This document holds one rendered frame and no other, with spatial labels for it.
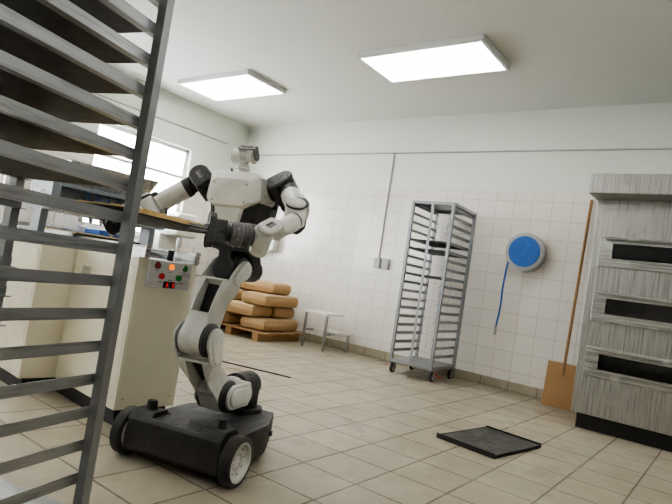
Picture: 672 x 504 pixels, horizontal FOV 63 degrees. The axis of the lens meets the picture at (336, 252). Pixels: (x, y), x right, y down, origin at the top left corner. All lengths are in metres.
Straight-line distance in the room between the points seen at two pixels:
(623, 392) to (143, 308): 3.58
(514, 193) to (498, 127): 0.80
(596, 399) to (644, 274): 1.04
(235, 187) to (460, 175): 4.45
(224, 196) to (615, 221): 3.39
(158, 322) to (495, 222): 4.24
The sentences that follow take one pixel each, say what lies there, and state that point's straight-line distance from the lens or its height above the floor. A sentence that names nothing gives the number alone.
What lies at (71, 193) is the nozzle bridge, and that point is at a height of 1.14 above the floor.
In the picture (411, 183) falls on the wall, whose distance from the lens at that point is 6.86.
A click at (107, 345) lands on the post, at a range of 1.65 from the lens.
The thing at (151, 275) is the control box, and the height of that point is 0.76.
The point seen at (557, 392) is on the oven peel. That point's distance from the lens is 5.74.
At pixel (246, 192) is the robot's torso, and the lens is 2.41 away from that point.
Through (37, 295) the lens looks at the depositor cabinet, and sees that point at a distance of 3.45.
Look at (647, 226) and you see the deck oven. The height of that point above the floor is 1.65.
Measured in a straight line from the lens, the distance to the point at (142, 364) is 2.99.
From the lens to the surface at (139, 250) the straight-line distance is 2.90.
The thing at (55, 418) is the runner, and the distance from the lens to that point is 1.63.
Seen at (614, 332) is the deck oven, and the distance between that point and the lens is 4.88.
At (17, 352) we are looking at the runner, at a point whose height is 0.60.
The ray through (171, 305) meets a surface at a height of 0.61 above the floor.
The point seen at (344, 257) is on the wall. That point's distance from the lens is 7.20.
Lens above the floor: 0.88
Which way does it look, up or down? 3 degrees up
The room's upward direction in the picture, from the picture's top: 9 degrees clockwise
